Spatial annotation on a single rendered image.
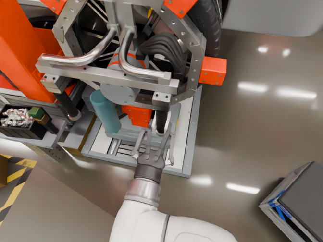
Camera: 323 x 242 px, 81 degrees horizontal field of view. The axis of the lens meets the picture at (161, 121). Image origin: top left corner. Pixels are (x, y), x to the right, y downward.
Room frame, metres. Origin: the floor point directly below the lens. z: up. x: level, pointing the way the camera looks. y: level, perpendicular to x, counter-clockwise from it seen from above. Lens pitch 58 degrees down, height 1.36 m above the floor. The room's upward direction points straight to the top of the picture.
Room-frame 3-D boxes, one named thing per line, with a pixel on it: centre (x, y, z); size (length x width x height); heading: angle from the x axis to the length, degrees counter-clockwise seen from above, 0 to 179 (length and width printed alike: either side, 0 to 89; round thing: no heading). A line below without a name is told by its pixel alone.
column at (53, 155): (0.54, 0.80, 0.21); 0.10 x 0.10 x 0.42; 78
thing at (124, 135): (0.78, 0.13, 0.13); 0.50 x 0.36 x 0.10; 78
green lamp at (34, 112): (0.49, 0.58, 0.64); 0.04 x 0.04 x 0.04; 78
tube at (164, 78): (0.46, 0.05, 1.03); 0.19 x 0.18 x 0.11; 168
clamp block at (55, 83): (0.44, 0.33, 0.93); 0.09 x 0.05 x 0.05; 168
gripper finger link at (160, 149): (0.24, 0.00, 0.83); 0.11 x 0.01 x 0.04; 157
